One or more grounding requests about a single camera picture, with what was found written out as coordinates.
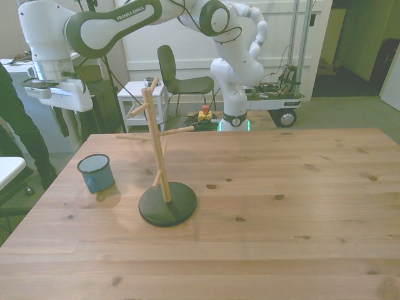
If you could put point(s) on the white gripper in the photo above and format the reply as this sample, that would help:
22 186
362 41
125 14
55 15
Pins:
72 97

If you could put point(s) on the blue enamel mug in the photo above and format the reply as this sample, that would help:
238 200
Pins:
100 178

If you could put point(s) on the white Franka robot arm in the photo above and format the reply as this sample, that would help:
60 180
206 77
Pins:
93 31

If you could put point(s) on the wooden mug tree black base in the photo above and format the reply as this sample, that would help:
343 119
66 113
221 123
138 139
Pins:
168 209

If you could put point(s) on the white desk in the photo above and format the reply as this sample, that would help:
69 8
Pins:
48 120

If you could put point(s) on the black box case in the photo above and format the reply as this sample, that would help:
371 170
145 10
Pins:
103 114

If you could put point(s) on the person in dark clothes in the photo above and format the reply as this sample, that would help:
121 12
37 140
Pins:
18 125

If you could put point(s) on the white office chair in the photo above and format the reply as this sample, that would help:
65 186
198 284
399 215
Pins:
9 168

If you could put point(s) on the white small side table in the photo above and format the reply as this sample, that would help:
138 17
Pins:
134 89

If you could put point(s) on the black chair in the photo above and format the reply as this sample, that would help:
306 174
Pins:
165 65

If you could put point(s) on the yellow emergency stop button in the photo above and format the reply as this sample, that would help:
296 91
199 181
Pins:
204 116

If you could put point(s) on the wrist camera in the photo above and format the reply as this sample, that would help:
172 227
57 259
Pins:
37 92

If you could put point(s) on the wheeled cart with aluminium frame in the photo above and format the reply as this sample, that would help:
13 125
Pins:
287 118

